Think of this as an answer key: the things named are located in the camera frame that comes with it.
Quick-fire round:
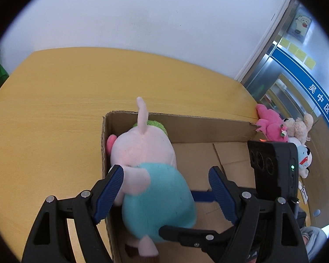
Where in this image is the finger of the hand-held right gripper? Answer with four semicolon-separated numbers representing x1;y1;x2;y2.
159;225;233;263
191;190;217;204

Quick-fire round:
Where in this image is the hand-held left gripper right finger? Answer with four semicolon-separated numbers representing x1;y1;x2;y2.
208;166;310;263

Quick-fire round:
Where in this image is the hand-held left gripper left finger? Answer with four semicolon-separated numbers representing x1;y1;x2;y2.
22;164;125;263

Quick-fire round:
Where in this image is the pink pig plush toy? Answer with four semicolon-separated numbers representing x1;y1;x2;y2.
106;96;197;258

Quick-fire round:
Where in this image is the brown cardboard box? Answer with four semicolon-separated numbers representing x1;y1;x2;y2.
101;111;266;263

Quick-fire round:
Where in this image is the white and blue plush toy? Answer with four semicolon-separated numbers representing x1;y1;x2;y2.
288;137;313;178

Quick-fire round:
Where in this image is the beige bunny plush toy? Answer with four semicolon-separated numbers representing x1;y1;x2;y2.
282;113;314;146

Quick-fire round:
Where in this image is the magenta plush toy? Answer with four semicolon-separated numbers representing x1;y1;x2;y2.
256;103;288;143

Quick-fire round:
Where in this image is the person's grey clothing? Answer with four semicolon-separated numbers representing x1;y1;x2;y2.
300;226;328;252

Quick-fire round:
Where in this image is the blue door banner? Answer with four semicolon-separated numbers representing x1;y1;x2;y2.
271;42;329;143

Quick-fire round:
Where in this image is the cartoon sheep poster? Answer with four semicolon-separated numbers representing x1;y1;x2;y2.
289;9;313;43

